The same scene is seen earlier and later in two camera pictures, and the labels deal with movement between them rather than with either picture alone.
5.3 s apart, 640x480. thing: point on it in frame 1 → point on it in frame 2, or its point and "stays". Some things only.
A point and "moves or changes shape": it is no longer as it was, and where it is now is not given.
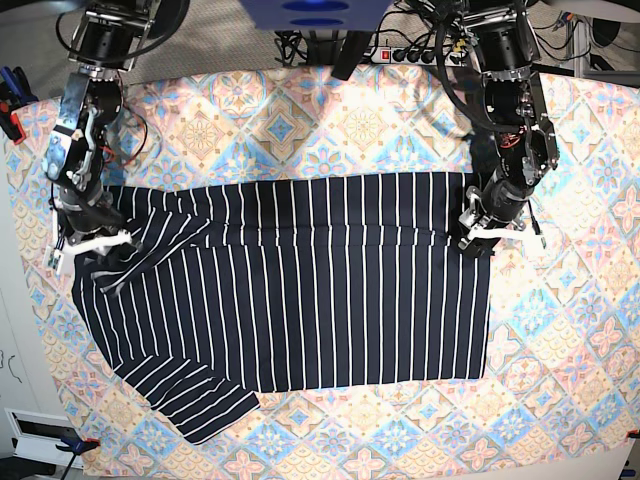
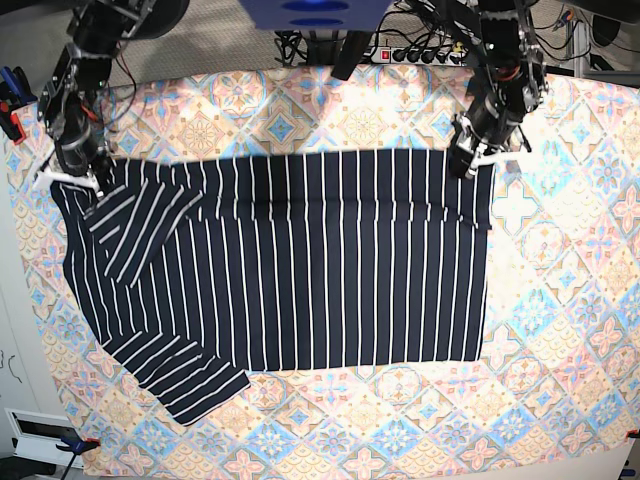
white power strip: x=416 y=56 stays
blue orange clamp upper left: x=15 y=91 stays
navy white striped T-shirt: x=236 y=286 moves or changes shape
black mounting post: x=351 y=51 stays
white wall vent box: x=34 y=436 stays
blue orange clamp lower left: x=79 y=447 stays
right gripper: x=498 y=202 → x=490 y=123
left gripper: x=85 y=213 → x=79 y=150
